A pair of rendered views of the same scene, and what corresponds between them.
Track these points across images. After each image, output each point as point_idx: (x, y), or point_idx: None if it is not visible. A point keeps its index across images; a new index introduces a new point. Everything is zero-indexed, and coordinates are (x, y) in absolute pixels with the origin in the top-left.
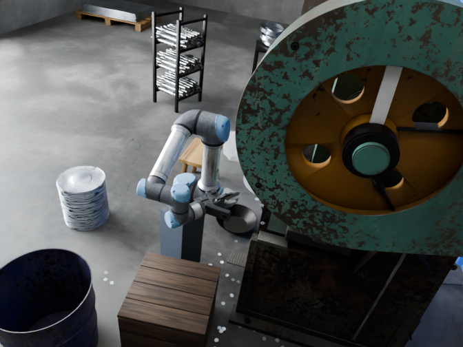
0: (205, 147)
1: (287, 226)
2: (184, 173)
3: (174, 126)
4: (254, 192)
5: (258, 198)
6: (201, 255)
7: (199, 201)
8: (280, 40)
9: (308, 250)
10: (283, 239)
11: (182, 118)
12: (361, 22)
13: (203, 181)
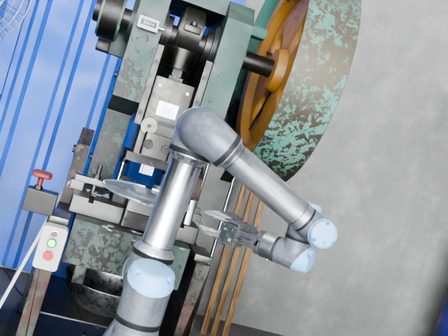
0: (199, 170)
1: (189, 230)
2: (140, 267)
3: (241, 141)
4: (310, 155)
5: (306, 161)
6: None
7: (262, 231)
8: (359, 1)
9: (189, 244)
10: (196, 247)
11: (228, 125)
12: None
13: (173, 243)
